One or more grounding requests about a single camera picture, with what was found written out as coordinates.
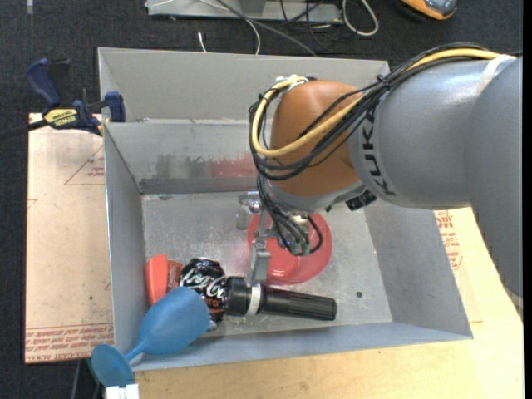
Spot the black flashlight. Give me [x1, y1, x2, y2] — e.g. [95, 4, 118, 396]
[224, 275, 338, 323]

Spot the orange-red stapler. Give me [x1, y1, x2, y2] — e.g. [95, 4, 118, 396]
[144, 254, 185, 308]

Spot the grey metal bin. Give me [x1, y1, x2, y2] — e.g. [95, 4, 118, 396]
[97, 47, 474, 372]

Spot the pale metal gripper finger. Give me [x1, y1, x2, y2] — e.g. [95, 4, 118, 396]
[248, 241, 272, 287]

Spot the blue plastic wine glass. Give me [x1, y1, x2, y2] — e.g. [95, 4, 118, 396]
[91, 285, 213, 388]

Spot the red round plate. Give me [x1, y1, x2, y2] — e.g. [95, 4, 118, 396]
[246, 212, 334, 286]

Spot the black cylinder on white bracket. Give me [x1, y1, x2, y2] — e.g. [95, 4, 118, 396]
[344, 188, 378, 213]

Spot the black soda can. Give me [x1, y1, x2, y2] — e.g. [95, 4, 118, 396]
[179, 257, 230, 324]

